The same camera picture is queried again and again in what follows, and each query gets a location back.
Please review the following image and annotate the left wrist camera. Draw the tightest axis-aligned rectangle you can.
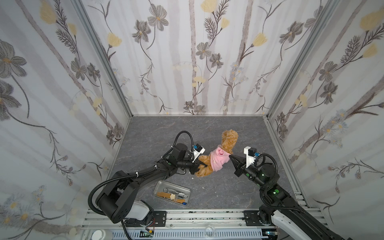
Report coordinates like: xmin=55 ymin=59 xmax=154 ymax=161
xmin=193 ymin=144 xmax=205 ymax=162

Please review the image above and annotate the white round cap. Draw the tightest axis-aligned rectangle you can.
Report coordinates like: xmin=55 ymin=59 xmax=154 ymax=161
xmin=91 ymin=230 xmax=113 ymax=240

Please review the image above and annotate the metal tray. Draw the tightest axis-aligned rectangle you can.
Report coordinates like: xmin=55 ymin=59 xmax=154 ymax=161
xmin=154 ymin=181 xmax=191 ymax=206

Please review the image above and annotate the brown teddy bear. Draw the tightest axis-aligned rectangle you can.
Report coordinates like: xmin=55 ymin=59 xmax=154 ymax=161
xmin=195 ymin=130 xmax=239 ymax=177

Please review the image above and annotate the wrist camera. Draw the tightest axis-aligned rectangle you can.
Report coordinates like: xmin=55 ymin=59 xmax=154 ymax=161
xmin=244 ymin=147 xmax=260 ymax=168
xmin=193 ymin=144 xmax=205 ymax=162

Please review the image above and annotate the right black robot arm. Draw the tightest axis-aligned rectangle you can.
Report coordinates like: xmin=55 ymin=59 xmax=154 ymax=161
xmin=229 ymin=154 xmax=344 ymax=240

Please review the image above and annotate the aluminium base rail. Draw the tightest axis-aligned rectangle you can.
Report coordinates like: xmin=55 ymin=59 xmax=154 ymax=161
xmin=80 ymin=209 xmax=290 ymax=240

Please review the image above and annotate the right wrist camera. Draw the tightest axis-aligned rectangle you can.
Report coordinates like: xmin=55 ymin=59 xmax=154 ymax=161
xmin=244 ymin=147 xmax=260 ymax=168

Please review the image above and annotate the black corrugated cable hose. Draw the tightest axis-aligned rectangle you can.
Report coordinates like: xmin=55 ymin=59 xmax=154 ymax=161
xmin=87 ymin=130 xmax=195 ymax=216

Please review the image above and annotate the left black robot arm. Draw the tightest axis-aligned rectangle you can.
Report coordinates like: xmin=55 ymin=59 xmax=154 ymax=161
xmin=88 ymin=143 xmax=205 ymax=225

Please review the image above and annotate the wooden brush in tray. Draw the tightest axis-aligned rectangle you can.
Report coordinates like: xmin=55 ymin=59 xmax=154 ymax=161
xmin=155 ymin=192 xmax=187 ymax=205

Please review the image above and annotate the pink teddy hoodie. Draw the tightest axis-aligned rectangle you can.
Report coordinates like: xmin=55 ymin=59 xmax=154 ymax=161
xmin=210 ymin=146 xmax=230 ymax=172

